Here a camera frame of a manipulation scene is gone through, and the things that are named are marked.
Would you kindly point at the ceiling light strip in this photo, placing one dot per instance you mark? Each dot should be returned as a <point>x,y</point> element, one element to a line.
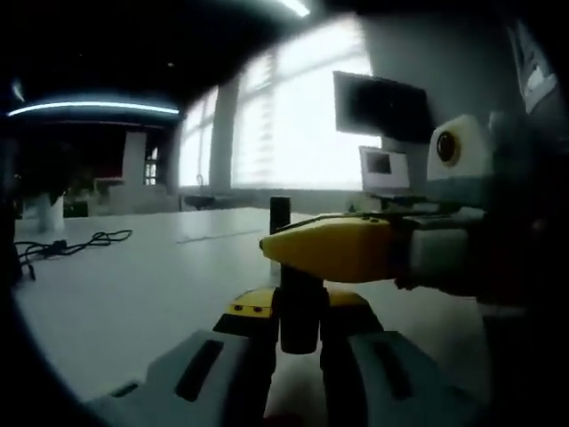
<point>295,6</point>
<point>89,107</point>

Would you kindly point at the small grey cosmetic bottle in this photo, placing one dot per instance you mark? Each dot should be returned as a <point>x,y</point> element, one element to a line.
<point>302,311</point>

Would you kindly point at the tall dark cosmetic bottle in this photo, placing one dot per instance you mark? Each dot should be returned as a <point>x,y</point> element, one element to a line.
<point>280,213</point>

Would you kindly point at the green potted plant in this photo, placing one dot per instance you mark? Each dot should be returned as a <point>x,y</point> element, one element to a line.
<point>44,209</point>

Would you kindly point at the black wall monitor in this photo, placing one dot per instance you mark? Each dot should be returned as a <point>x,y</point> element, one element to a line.
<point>382,107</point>

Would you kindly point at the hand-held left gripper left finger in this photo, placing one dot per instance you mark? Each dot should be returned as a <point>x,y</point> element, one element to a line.
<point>155,391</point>

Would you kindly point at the white chest device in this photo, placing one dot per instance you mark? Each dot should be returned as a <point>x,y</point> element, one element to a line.
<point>533,66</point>

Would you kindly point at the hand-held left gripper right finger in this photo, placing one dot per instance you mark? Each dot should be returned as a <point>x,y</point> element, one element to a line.
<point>355,387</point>

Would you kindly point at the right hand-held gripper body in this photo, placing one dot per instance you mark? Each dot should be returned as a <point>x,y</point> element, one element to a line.
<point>467,155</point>

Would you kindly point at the white table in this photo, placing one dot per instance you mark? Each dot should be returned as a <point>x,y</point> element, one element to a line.
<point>133,289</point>

